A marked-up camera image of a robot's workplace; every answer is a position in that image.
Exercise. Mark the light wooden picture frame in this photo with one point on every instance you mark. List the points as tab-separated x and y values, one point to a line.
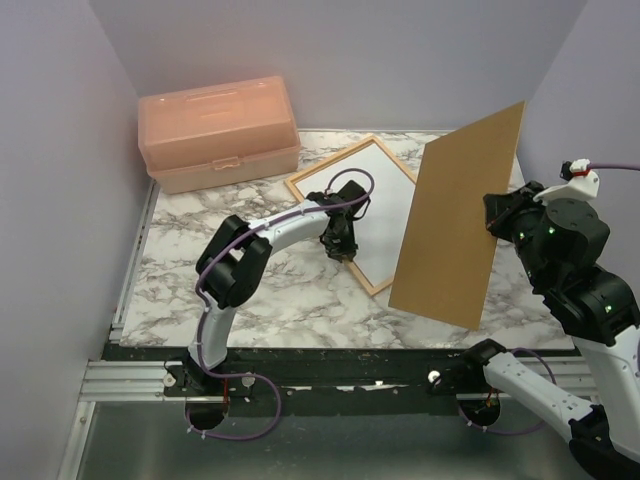
305	185

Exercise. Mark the brown backing board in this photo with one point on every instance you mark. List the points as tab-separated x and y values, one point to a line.
446	256

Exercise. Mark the pink translucent plastic box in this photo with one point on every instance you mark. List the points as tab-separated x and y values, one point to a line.
218	135

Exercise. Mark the plant photo with backing board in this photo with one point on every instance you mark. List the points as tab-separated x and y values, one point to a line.
380	220

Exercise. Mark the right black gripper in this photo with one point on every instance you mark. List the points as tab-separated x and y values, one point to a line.
500	206

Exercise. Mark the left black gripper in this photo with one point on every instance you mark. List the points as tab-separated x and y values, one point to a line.
346	249

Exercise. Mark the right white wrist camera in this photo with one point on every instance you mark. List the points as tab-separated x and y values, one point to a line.
582	183

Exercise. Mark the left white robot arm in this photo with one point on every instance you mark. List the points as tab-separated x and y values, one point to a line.
232	265

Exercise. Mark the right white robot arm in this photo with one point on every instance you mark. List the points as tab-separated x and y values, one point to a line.
559	242

